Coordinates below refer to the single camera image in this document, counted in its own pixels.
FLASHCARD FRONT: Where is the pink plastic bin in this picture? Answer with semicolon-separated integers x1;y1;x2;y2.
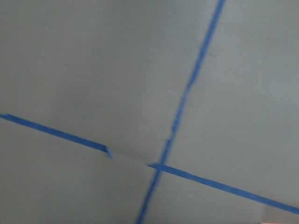
261;206;299;224

